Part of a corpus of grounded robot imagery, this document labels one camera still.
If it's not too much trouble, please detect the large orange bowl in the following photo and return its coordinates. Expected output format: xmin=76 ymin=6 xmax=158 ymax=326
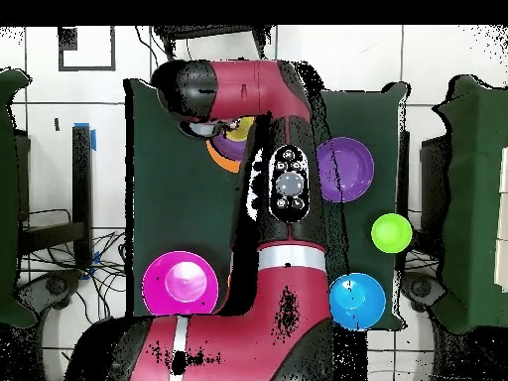
xmin=204 ymin=138 xmax=242 ymax=175

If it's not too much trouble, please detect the purple shallow bowl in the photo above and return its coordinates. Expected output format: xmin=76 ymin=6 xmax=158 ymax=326
xmin=316 ymin=136 xmax=375 ymax=203
xmin=211 ymin=130 xmax=249 ymax=163

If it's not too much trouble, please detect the yellow cup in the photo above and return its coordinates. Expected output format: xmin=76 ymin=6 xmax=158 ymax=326
xmin=225 ymin=116 xmax=256 ymax=143

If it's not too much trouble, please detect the dark green tablecloth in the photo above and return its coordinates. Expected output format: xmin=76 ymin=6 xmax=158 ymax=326
xmin=123 ymin=77 xmax=410 ymax=332

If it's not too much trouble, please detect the large pink bowl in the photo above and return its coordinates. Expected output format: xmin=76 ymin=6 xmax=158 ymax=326
xmin=141 ymin=250 xmax=220 ymax=318

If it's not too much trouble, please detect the small green bowl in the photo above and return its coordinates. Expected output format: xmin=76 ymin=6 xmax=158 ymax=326
xmin=370 ymin=212 xmax=414 ymax=255

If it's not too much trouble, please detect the light blue bowl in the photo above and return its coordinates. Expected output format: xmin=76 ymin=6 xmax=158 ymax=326
xmin=328 ymin=272 xmax=387 ymax=330

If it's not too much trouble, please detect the blue tape strip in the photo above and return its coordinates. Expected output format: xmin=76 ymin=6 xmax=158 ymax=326
xmin=72 ymin=121 xmax=97 ymax=153

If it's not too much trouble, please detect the grey chair base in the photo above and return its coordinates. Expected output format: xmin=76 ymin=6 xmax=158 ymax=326
xmin=400 ymin=271 xmax=448 ymax=314
xmin=15 ymin=269 xmax=84 ymax=313

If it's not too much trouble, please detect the black stool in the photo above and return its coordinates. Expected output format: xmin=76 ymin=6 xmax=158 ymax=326
xmin=152 ymin=25 xmax=276 ymax=62

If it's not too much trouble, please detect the green cloth side table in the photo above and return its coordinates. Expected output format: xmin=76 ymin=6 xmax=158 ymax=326
xmin=0 ymin=67 xmax=38 ymax=329
xmin=430 ymin=73 xmax=508 ymax=335

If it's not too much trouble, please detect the black stand frame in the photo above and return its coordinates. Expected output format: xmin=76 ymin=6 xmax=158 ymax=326
xmin=15 ymin=122 xmax=97 ymax=272

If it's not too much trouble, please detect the black square floor frame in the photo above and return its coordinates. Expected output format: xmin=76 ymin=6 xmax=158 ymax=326
xmin=58 ymin=26 xmax=117 ymax=72

